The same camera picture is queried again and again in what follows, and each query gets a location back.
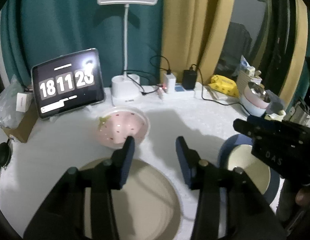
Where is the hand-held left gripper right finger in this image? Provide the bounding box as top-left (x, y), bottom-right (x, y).
top-left (175, 136), bottom-right (286, 240)

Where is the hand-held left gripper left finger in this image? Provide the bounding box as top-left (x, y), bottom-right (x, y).
top-left (22, 135), bottom-right (135, 240)

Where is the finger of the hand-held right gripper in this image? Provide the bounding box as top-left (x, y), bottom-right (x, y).
top-left (247, 115), bottom-right (305, 133)
top-left (232, 119), bottom-right (258, 140)

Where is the large blue bowl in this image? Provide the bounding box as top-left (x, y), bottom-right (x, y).
top-left (217, 134), bottom-right (281, 207)

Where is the pink strawberry bowl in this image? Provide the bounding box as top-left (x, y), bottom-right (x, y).
top-left (96, 106), bottom-right (150, 152)

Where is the cream bowl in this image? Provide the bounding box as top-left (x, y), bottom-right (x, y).
top-left (226, 144), bottom-right (271, 195)

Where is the cream plate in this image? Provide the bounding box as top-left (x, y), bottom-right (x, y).
top-left (79, 157), bottom-right (181, 240)

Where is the person's right hand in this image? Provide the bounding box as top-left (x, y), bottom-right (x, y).
top-left (296, 187), bottom-right (310, 205)

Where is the light blue bowl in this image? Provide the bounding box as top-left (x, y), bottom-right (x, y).
top-left (240, 97), bottom-right (266, 117)

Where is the grey cloth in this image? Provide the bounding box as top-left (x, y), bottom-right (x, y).
top-left (266, 90), bottom-right (286, 114)

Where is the pink steel-lined bowl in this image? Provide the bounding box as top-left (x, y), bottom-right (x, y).
top-left (241, 81), bottom-right (271, 109)

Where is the white tablecloth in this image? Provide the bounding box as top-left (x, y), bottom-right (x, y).
top-left (0, 87), bottom-right (295, 240)

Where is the yellow wet wipes pack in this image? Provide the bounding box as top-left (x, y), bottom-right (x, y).
top-left (210, 74), bottom-right (239, 98)

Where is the white plastic basket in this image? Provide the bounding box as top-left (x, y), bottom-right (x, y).
top-left (236, 69), bottom-right (263, 89)

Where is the blue and white snack bag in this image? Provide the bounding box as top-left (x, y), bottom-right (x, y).
top-left (237, 55), bottom-right (255, 77)

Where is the white power strip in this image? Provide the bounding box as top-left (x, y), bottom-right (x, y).
top-left (157, 81), bottom-right (210, 99)

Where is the black charger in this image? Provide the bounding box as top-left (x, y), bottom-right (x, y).
top-left (183, 69), bottom-right (197, 90)

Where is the white charger plug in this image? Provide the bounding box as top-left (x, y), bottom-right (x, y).
top-left (163, 73), bottom-right (176, 93)

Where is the yellow curtain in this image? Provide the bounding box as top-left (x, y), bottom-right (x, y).
top-left (285, 0), bottom-right (309, 108)
top-left (161, 0), bottom-right (238, 85)

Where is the tablet with clock display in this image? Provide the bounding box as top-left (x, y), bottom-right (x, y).
top-left (31, 48), bottom-right (106, 119)

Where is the cardboard box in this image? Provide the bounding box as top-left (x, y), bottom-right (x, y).
top-left (1, 100), bottom-right (38, 143)

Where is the glass window pane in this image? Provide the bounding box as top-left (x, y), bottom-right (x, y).
top-left (215, 0), bottom-right (273, 80)

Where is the small white box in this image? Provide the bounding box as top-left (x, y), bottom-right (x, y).
top-left (16, 92), bottom-right (33, 113)

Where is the black round puck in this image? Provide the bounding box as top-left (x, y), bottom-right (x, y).
top-left (0, 142), bottom-right (12, 167)

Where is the clear plastic bag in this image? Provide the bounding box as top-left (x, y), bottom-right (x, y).
top-left (0, 76), bottom-right (33, 128)

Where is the teal curtain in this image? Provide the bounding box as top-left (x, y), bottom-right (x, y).
top-left (0, 0), bottom-right (165, 90)

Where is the long black cable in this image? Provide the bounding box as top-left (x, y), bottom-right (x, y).
top-left (191, 64), bottom-right (245, 105)

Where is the black lamp cable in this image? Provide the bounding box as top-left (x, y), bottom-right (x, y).
top-left (124, 69), bottom-right (161, 96)

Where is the black window frame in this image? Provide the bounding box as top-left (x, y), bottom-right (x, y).
top-left (257, 0), bottom-right (298, 90)

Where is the looped black charger cable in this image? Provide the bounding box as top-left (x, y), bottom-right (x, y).
top-left (150, 55), bottom-right (171, 75)

